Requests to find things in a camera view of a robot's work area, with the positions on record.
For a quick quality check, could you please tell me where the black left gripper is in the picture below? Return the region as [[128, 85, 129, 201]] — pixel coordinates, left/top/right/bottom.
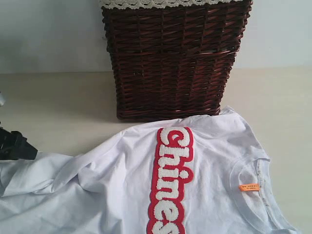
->
[[0, 127, 38, 160]]

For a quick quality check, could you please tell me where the white t-shirt with red lettering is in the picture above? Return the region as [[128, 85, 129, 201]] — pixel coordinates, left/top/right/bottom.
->
[[0, 108, 297, 234]]

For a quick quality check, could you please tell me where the dark brown wicker basket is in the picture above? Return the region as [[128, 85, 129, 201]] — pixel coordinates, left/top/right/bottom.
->
[[101, 0, 253, 121]]

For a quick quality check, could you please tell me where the orange garment tag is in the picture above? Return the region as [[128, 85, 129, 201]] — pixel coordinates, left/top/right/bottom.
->
[[238, 183, 260, 192]]

